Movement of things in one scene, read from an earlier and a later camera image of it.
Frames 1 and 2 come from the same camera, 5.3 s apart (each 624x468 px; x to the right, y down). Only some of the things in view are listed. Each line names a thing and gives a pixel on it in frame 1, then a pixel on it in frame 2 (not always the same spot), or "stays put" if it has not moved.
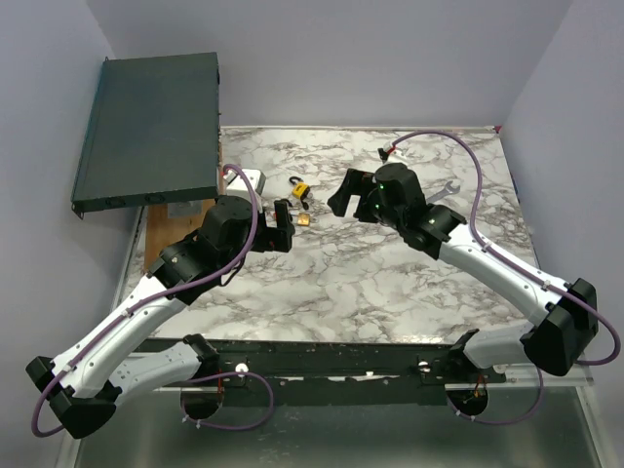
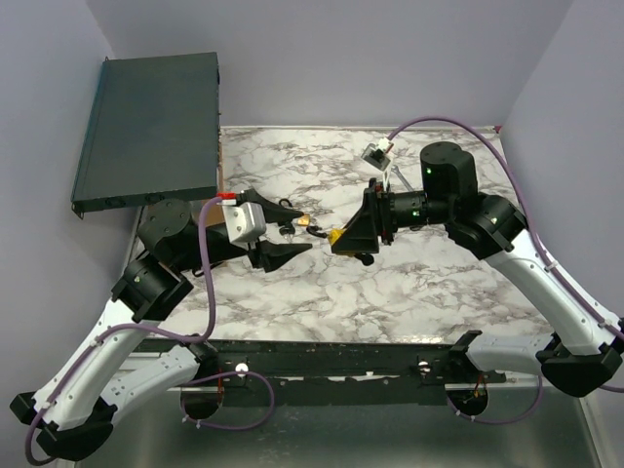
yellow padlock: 300,189 to 333,234
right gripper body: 358,183 to 386,212
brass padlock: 303,219 stays put
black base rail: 320,365 stays put
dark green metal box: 153,134 stays put
